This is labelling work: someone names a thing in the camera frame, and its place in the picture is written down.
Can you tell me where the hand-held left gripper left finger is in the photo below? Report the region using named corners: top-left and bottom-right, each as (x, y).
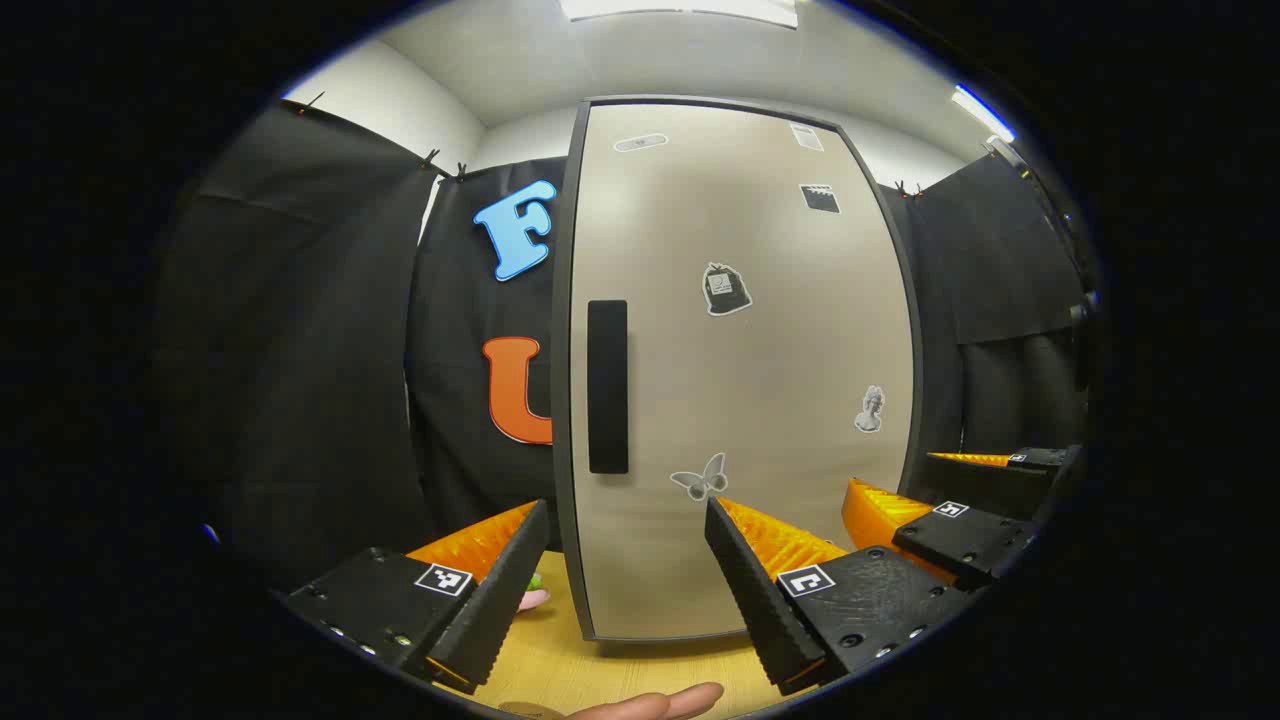
top-left (283, 498), bottom-right (553, 696)

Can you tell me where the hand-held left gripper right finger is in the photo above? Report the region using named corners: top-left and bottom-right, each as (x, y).
top-left (703, 495), bottom-right (979, 698)

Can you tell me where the beige cabinet door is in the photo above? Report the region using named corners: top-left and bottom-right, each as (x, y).
top-left (570, 100), bottom-right (916, 641)

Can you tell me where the black cabinet door handle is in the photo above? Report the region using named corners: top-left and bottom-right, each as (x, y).
top-left (587, 299), bottom-right (630, 475)

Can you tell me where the black backdrop cloth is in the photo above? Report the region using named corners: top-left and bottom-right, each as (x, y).
top-left (155, 100), bottom-right (1096, 591)

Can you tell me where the ceiling light panel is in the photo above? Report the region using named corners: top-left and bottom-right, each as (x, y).
top-left (950, 85), bottom-right (1017, 143)
top-left (560, 0), bottom-right (801, 29)

